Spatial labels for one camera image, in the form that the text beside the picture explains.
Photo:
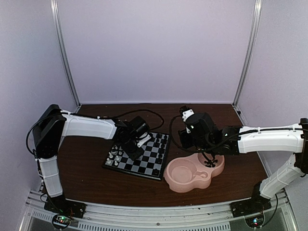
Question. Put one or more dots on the black and white chessboard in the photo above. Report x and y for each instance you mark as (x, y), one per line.
(146, 164)

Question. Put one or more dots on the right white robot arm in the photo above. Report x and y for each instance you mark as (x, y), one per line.
(292, 138)

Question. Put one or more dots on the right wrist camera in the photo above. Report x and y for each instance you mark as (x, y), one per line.
(186, 112)

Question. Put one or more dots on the right aluminium frame post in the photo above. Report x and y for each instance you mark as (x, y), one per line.
(249, 52)

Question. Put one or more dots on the aluminium frame post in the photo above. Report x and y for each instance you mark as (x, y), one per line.
(249, 52)
(64, 57)

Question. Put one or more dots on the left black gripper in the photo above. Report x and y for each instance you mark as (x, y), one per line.
(135, 155)

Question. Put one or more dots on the pile of black chess pieces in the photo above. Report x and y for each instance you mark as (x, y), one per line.
(211, 163)

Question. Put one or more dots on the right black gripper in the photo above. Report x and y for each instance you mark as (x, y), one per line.
(185, 142)

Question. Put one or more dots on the black rook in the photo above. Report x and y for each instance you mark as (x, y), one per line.
(157, 172)

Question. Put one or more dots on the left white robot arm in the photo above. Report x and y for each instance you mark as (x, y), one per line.
(54, 124)

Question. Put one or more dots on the left aluminium frame post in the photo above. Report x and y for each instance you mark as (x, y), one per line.
(64, 57)

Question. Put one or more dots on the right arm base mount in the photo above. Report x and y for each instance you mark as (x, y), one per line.
(248, 207)

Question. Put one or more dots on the front aluminium rail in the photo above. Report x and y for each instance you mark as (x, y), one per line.
(210, 217)

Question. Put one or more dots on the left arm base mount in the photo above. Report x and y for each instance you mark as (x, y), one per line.
(67, 208)

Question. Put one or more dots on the pink double pet bowl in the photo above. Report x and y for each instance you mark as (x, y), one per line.
(184, 174)

